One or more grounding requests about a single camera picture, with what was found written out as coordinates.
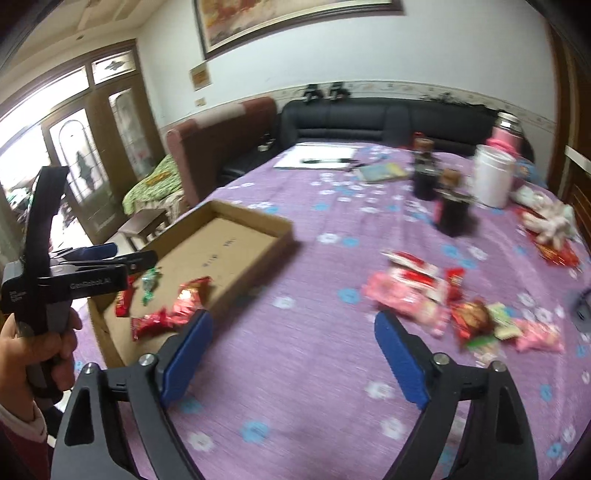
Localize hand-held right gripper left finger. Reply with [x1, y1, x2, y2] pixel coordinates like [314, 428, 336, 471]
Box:
[50, 309, 215, 480]

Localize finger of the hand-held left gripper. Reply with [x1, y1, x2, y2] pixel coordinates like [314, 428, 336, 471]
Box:
[48, 250, 158, 280]
[50, 244, 118, 266]

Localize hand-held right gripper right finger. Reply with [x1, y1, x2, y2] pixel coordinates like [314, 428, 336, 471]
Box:
[373, 310, 541, 480]

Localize shallow cardboard box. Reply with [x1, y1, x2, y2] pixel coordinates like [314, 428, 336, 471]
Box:
[88, 199, 295, 370]

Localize person's left forearm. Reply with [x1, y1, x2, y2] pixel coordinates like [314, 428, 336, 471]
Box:
[0, 404, 52, 480]

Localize person's left hand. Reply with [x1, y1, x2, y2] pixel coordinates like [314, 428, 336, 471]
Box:
[0, 309, 84, 418]

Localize green wrapped candy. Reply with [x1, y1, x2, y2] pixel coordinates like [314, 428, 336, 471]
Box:
[140, 268, 163, 305]

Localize small wooden stool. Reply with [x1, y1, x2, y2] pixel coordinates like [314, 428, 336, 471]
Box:
[117, 209, 168, 252]

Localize dark red snack packet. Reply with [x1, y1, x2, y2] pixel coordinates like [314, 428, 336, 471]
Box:
[114, 277, 136, 318]

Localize pink checked snack packet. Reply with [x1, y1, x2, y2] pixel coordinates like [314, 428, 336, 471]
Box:
[361, 272, 451, 335]

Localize green floral blanket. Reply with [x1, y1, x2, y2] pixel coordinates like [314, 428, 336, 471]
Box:
[122, 154, 185, 215]

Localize red cookie snack packet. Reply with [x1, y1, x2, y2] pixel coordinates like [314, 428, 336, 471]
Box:
[450, 300, 497, 344]

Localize purple floral tablecloth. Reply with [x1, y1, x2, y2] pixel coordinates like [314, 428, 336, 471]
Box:
[69, 141, 591, 480]

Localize small red white snack packet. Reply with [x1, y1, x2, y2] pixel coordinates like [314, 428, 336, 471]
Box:
[444, 268, 465, 305]

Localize wooden glass door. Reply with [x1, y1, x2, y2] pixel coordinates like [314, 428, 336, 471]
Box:
[0, 39, 169, 245]

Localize brown armchair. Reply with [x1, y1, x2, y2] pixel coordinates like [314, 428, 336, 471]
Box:
[166, 96, 278, 208]

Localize dark bottle with wooden cap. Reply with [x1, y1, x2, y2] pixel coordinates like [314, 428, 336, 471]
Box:
[412, 137, 439, 201]
[434, 168, 476, 238]

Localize red packet under plush toy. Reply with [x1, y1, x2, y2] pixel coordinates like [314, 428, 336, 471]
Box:
[522, 210, 580, 268]

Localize yellow green book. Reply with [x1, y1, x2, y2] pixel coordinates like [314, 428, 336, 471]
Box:
[358, 162, 409, 183]

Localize white lidded jar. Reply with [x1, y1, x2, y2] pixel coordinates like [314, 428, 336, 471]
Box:
[471, 144, 515, 208]

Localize white paper sheets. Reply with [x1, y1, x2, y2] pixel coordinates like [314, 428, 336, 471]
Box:
[272, 144, 358, 171]

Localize white plush toy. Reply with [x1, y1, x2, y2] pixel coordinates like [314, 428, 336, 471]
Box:
[512, 185, 578, 245]

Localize black leather sofa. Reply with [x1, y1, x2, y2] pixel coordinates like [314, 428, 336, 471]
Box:
[219, 97, 536, 185]

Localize pink thermos flask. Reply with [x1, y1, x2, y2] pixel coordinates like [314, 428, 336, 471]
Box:
[489, 112, 522, 153]

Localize small yellow wall plaque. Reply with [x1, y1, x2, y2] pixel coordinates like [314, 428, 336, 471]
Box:
[189, 64, 212, 90]

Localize framed wall painting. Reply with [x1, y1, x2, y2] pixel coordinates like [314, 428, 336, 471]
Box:
[193, 0, 403, 61]

